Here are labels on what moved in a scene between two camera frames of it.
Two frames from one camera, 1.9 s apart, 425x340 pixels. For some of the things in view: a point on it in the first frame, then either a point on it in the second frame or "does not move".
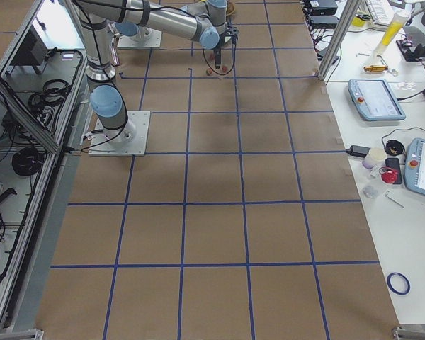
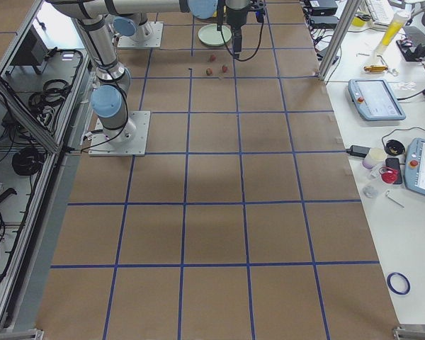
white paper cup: x=376 y=156 does not move
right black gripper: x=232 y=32 → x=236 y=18
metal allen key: x=392 y=199 does not move
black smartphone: x=394 y=163 does not move
